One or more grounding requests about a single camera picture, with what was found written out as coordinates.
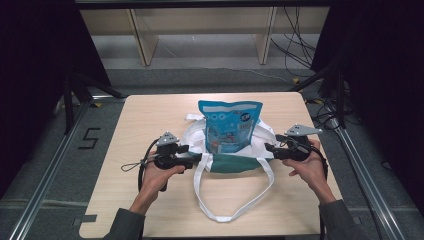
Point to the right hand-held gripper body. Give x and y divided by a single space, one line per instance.
298 148

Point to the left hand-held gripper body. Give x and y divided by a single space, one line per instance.
168 153

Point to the white and green tote bag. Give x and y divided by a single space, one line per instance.
233 165

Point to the blue refill pouch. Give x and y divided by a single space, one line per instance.
230 126

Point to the person's right hand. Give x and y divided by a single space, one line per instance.
313 170

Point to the person's left hand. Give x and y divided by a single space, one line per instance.
155 181

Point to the black metal stand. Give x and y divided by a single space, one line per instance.
339 96
68 106

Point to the black tape floor mark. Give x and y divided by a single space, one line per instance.
90 138

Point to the grey tape strip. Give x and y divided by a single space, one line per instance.
87 219

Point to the light wooden shelf unit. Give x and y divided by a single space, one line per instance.
146 50

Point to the dark curtain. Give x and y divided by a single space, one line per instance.
36 66
386 83

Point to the aluminium floor rail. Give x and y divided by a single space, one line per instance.
366 176
50 170

